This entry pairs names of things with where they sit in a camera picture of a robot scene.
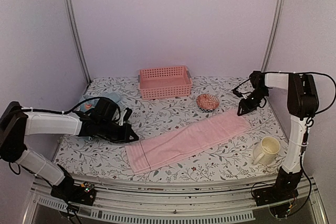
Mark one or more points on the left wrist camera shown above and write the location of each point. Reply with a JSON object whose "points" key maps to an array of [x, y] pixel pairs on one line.
{"points": [[126, 116]]}

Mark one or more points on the pink towel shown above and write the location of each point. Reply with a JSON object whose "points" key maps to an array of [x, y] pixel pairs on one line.
{"points": [[171, 147]]}

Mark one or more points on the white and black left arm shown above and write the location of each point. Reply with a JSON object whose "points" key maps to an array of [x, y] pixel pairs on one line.
{"points": [[18, 122]]}

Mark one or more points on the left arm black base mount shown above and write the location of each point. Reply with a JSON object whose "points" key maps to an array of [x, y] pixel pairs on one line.
{"points": [[67, 191]]}

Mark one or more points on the right aluminium corner post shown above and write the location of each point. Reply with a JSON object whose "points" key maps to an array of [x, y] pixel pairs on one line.
{"points": [[272, 36]]}

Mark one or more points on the left aluminium corner post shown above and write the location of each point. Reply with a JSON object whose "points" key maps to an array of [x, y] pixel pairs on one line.
{"points": [[77, 42]]}

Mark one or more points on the red patterned bowl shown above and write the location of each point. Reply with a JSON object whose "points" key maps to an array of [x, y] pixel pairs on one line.
{"points": [[207, 102]]}

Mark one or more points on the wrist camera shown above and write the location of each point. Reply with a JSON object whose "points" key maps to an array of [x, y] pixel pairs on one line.
{"points": [[237, 93], [126, 116]]}

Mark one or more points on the aluminium corner post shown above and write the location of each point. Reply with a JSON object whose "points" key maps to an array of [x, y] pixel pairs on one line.
{"points": [[77, 42], [272, 36]]}

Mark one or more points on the cream ceramic mug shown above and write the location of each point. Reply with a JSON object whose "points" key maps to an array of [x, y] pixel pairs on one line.
{"points": [[266, 151]]}

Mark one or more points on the aluminium front rail frame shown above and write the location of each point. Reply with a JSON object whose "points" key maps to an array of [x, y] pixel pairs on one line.
{"points": [[123, 201]]}

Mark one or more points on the pink perforated plastic basket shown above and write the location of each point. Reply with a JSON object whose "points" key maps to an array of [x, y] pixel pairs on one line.
{"points": [[165, 82]]}

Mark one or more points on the blue patterned towel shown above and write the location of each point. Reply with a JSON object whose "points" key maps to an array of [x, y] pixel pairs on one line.
{"points": [[90, 104]]}

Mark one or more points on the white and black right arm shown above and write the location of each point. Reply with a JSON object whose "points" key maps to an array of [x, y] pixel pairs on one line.
{"points": [[302, 105]]}

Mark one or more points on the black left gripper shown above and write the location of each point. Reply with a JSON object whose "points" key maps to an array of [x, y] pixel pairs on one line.
{"points": [[128, 130]]}

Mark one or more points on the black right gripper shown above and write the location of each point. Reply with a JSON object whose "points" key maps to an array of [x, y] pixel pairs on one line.
{"points": [[247, 107]]}

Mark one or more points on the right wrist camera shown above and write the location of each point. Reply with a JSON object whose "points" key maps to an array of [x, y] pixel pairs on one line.
{"points": [[237, 93]]}

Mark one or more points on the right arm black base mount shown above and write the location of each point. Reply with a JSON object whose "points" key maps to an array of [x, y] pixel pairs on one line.
{"points": [[285, 188]]}

